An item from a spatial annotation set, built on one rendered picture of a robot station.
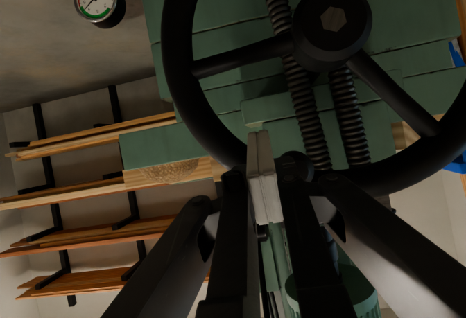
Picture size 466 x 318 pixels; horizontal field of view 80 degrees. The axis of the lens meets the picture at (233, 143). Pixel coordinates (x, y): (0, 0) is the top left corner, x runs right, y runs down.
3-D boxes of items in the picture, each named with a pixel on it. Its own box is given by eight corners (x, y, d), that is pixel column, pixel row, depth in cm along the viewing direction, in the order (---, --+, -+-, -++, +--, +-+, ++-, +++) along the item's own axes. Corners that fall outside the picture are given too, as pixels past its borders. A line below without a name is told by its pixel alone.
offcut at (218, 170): (220, 153, 49) (224, 177, 48) (209, 156, 44) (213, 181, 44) (244, 149, 47) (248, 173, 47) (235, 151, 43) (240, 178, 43)
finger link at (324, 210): (281, 204, 12) (351, 192, 12) (272, 157, 17) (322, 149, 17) (286, 231, 13) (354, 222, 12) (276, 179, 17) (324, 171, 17)
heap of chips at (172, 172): (183, 160, 44) (187, 183, 44) (204, 155, 58) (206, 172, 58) (130, 170, 45) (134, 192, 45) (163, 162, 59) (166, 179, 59)
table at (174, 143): (630, 20, 28) (641, 80, 28) (441, 82, 58) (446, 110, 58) (74, 134, 35) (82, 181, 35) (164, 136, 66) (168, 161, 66)
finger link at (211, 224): (256, 236, 13) (194, 245, 13) (254, 183, 18) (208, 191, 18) (249, 209, 12) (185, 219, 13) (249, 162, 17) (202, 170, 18)
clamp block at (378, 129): (391, 97, 31) (406, 178, 30) (354, 109, 44) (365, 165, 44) (257, 122, 32) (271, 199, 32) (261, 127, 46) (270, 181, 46)
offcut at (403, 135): (401, 120, 44) (406, 145, 44) (383, 124, 43) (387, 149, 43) (421, 117, 41) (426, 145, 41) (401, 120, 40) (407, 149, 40)
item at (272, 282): (269, 236, 75) (279, 291, 75) (269, 226, 84) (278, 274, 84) (238, 240, 77) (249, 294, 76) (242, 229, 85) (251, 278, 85)
